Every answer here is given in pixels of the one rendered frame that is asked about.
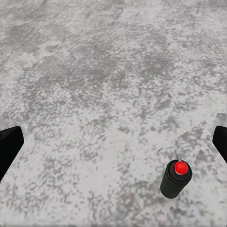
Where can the pesticide atomizer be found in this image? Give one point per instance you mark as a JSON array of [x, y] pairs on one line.
[[176, 177]]

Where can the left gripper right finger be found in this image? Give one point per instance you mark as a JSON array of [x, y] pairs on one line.
[[220, 141]]

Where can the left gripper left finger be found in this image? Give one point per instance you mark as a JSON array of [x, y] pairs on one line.
[[11, 141]]

